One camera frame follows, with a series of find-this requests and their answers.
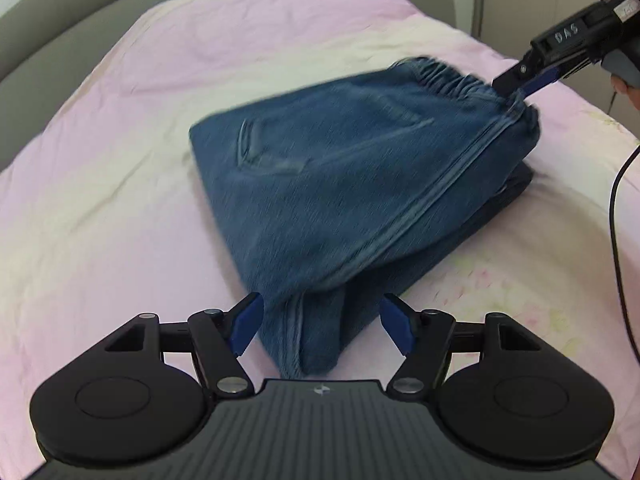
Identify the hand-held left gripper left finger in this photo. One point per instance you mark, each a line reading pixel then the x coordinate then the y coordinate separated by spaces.
pixel 245 327

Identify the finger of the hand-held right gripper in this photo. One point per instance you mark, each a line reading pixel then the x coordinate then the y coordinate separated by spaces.
pixel 542 81
pixel 510 77

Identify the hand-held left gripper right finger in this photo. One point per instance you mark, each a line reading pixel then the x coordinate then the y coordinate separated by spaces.
pixel 397 327

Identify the blue denim pants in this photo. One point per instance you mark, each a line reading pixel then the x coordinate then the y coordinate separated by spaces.
pixel 350 185

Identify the person's right hand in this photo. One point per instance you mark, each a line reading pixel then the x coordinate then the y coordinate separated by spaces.
pixel 620 85

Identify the beige wardrobe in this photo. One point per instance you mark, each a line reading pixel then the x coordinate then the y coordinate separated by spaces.
pixel 525 0

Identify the white side cabinet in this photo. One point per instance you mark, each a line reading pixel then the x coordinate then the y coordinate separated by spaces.
pixel 464 2

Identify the pink and cream blanket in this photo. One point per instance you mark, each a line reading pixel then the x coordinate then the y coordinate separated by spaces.
pixel 125 185

